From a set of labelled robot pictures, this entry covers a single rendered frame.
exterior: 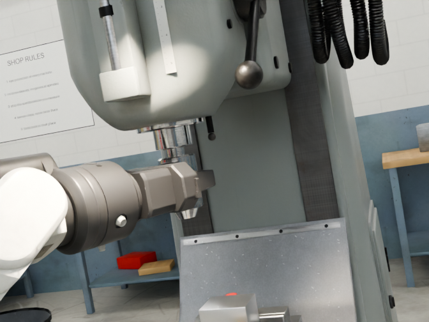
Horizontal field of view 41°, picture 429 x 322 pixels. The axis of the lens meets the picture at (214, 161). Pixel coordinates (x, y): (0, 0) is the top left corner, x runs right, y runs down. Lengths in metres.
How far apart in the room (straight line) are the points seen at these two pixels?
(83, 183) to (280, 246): 0.56
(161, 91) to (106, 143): 4.84
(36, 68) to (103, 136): 0.93
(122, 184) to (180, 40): 0.16
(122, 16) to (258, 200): 0.57
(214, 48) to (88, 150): 4.94
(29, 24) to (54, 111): 0.85
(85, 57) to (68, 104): 4.97
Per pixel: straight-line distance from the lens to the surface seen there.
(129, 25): 0.61
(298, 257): 1.06
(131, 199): 0.61
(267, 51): 0.80
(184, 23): 0.63
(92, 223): 0.58
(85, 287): 4.89
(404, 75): 4.88
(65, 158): 5.68
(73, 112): 5.61
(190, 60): 0.62
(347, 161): 1.08
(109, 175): 0.61
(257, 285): 1.06
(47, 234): 0.52
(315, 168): 1.05
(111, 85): 0.60
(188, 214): 0.71
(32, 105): 5.84
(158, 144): 0.70
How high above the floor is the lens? 1.29
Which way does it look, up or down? 3 degrees down
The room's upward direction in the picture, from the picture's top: 10 degrees counter-clockwise
